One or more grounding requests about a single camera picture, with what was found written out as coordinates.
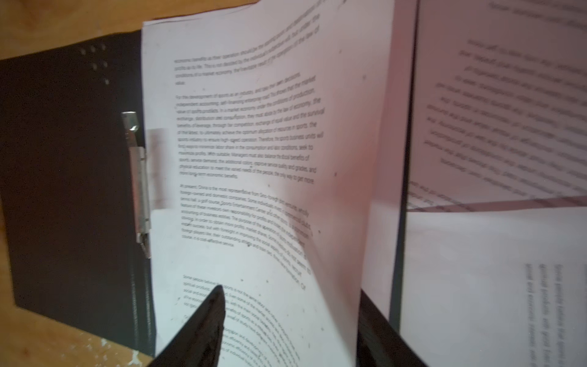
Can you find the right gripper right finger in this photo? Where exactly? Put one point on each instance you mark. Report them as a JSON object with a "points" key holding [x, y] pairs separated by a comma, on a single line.
{"points": [[378, 344]]}

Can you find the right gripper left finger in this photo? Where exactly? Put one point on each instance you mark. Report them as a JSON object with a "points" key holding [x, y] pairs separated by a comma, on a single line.
{"points": [[199, 341]]}

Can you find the blue folder black inside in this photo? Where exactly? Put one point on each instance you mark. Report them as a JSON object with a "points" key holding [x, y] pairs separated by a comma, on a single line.
{"points": [[74, 183]]}

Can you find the printed sheet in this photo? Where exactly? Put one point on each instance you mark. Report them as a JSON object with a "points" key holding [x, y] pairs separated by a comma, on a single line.
{"points": [[496, 288], [499, 106], [262, 128]]}

